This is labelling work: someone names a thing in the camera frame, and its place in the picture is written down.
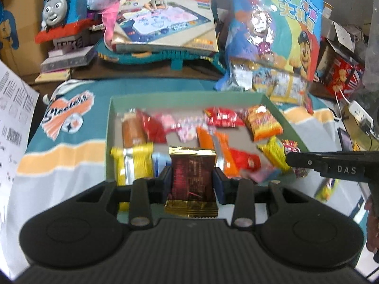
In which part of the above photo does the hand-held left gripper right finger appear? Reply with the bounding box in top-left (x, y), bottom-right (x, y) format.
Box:
top-left (213, 167), bottom-right (300, 229)

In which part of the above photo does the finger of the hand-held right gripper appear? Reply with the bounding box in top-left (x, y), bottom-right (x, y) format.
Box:
top-left (285, 151), bottom-right (326, 179)

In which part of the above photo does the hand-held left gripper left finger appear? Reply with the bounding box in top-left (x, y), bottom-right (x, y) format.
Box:
top-left (75, 166), bottom-right (174, 229)

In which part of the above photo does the pink cartoon cat candy packet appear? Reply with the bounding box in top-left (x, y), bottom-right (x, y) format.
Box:
top-left (282, 139), bottom-right (310, 180)

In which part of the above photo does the light blue snack packet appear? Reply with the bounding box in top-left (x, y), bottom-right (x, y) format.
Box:
top-left (152, 152), bottom-right (172, 178)

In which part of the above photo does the dark red gold packet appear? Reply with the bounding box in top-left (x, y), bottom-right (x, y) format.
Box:
top-left (164, 146), bottom-right (220, 218)

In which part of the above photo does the plain yellow snack bag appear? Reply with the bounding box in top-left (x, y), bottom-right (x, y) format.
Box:
top-left (257, 136), bottom-right (293, 174)

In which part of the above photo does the yellow-green snack packet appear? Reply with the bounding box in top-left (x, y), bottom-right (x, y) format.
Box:
top-left (314, 178), bottom-right (340, 204)

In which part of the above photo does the long orange snack packet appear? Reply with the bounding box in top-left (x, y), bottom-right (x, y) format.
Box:
top-left (196, 125), bottom-right (238, 178)

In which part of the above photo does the orange-red snack packet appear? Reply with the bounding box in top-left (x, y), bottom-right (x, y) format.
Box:
top-left (230, 149), bottom-right (263, 173)

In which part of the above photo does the clear pink candy packet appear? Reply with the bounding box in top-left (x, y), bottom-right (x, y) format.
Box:
top-left (240, 165), bottom-right (276, 183)

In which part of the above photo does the small red snack packet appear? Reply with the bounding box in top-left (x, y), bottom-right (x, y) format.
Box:
top-left (137, 110), bottom-right (167, 144)

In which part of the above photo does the pink patterned candy packet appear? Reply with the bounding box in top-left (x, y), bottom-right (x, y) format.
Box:
top-left (177, 118), bottom-right (199, 143)

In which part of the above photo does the yellow red-striped snack packet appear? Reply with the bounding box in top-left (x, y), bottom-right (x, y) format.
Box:
top-left (245, 104), bottom-right (284, 142)

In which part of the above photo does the brown biscuit packet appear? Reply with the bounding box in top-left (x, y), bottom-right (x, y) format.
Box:
top-left (121, 109), bottom-right (148, 149)

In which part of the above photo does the large red snack bag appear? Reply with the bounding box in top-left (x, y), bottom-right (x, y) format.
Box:
top-left (204, 106), bottom-right (247, 128)

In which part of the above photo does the teal cardboard box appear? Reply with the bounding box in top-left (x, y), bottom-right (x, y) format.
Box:
top-left (105, 94), bottom-right (310, 213)

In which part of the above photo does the person's right hand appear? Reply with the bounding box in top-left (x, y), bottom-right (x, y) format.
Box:
top-left (365, 196), bottom-right (379, 255)

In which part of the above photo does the black tablet screen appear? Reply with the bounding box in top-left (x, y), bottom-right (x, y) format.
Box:
top-left (337, 127), bottom-right (355, 152)

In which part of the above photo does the white power strip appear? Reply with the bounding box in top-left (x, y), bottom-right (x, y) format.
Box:
top-left (347, 100), bottom-right (375, 125)

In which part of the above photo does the red printed tin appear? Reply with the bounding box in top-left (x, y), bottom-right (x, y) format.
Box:
top-left (324, 56), bottom-right (365, 96)

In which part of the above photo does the teal striped blanket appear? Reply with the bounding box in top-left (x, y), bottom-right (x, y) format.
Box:
top-left (8, 79), bottom-right (370, 222)

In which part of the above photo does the teal plastic case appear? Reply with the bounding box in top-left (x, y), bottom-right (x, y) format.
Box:
top-left (94, 39), bottom-right (227, 72)

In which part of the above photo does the cartoon gift bag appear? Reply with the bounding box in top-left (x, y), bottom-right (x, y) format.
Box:
top-left (214, 0), bottom-right (325, 115)

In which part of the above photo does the white printed paper sheet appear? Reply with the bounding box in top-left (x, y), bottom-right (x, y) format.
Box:
top-left (0, 60), bottom-right (40, 273)

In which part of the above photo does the play mat box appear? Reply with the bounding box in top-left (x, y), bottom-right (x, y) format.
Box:
top-left (112, 0), bottom-right (220, 53)

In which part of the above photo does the blue toy train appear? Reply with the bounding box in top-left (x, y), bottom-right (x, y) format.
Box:
top-left (35, 0), bottom-right (102, 44)

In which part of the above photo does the brown cardboard box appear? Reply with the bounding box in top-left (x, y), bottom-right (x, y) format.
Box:
top-left (0, 0), bottom-right (55, 78)

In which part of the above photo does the white cable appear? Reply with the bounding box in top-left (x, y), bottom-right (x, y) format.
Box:
top-left (334, 89), bottom-right (356, 122)

